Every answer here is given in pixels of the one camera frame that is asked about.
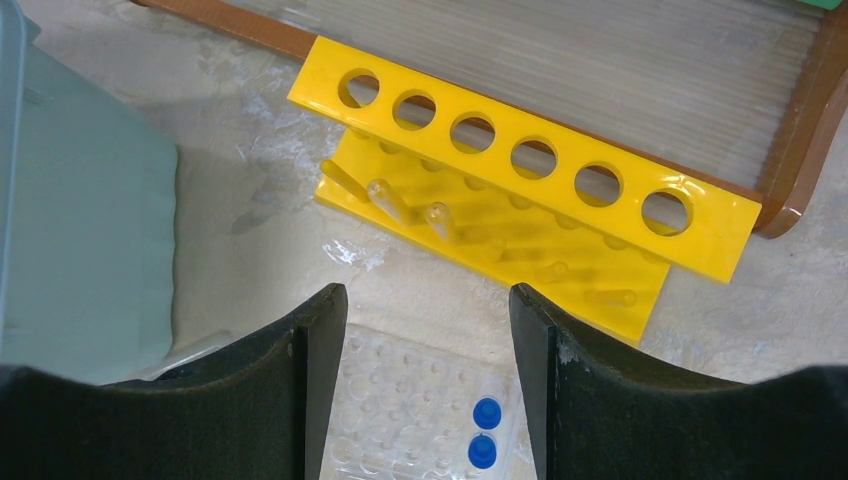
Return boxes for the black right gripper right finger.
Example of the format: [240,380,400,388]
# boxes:
[509,284,847,479]

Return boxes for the teal plastic tub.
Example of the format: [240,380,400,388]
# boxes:
[1,1,178,384]

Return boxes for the wooden three-tier shelf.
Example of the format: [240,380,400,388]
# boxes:
[147,1,847,239]

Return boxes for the blue capped vial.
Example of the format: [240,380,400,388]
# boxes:
[472,397,502,430]
[467,433,498,470]

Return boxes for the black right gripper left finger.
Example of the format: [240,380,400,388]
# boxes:
[1,283,348,479]

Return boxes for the yellow test tube rack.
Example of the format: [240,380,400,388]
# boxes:
[289,37,761,346]

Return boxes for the clear well plate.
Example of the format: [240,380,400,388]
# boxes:
[320,325,536,479]

